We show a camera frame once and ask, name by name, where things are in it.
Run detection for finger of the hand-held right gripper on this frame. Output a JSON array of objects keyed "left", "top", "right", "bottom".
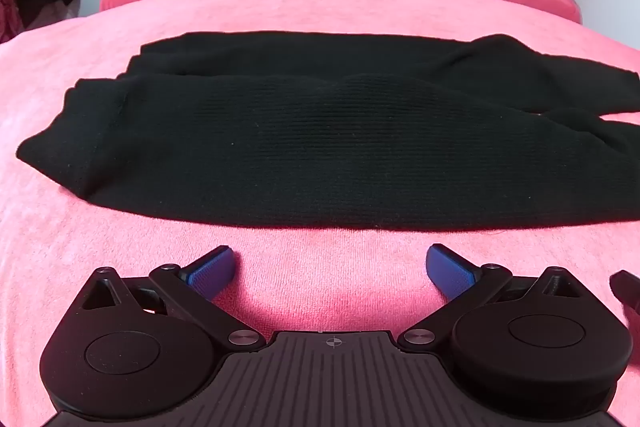
[{"left": 609, "top": 270, "right": 640, "bottom": 307}]

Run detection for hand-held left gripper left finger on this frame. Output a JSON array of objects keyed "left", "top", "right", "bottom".
[{"left": 75, "top": 245, "right": 267, "bottom": 352}]

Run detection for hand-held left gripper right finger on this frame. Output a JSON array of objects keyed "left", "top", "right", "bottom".
[{"left": 397, "top": 243, "right": 584, "bottom": 352}]

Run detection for black knit pants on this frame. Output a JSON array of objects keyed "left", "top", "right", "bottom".
[{"left": 15, "top": 32, "right": 640, "bottom": 230}]

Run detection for pink fleece blanket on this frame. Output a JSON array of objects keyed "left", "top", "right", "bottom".
[{"left": 0, "top": 0, "right": 640, "bottom": 427}]

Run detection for dark red cloth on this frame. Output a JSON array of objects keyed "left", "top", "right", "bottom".
[{"left": 0, "top": 0, "right": 25, "bottom": 44}]

